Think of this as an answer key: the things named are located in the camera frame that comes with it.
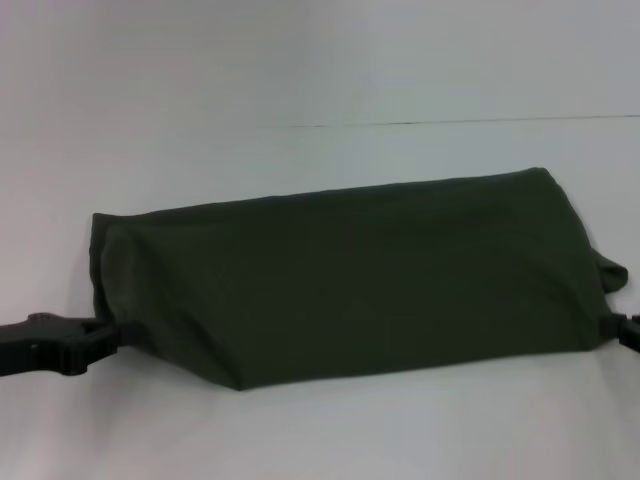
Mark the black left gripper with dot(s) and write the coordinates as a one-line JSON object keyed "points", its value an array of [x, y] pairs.
{"points": [[40, 345]]}

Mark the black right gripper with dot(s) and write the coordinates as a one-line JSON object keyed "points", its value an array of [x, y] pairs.
{"points": [[631, 336]]}

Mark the dark green FREE t-shirt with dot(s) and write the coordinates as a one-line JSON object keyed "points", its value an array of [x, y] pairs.
{"points": [[350, 280]]}

